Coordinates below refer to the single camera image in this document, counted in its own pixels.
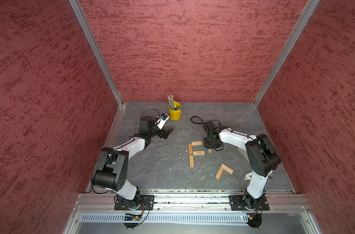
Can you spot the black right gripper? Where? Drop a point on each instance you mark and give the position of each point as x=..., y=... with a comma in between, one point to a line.
x=207, y=146

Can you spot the right aluminium frame post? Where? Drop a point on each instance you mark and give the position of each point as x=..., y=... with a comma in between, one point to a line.
x=290, y=42

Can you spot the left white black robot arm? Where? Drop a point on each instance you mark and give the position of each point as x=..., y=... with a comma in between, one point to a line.
x=110, y=172

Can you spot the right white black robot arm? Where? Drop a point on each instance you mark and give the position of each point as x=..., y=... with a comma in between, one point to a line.
x=262, y=156

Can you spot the aluminium frame post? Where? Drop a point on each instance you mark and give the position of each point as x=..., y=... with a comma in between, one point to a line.
x=80, y=16
x=290, y=42

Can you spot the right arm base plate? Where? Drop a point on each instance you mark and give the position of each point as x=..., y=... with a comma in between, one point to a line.
x=248, y=203

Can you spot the yellow metal pencil bucket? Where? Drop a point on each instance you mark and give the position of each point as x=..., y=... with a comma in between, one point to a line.
x=175, y=112

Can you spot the white perforated cable duct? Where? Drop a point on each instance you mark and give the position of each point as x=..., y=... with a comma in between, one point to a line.
x=181, y=218

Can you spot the small white plastic clip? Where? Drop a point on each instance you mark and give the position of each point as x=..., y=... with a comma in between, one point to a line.
x=248, y=176

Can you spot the bundle of coloured pencils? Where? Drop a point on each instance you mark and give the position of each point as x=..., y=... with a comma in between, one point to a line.
x=172, y=104

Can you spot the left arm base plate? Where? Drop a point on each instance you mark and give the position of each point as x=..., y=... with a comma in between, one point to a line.
x=140, y=203

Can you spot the left aluminium frame post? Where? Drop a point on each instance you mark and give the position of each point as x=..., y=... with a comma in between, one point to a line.
x=80, y=16

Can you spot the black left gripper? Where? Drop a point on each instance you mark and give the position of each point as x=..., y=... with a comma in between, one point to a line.
x=161, y=134

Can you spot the engraved wooden block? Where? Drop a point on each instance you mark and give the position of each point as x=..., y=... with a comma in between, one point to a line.
x=199, y=153

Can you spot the aluminium front rail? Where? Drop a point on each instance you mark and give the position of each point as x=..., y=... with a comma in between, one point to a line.
x=214, y=201

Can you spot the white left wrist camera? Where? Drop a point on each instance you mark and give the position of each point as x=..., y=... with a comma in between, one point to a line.
x=162, y=120

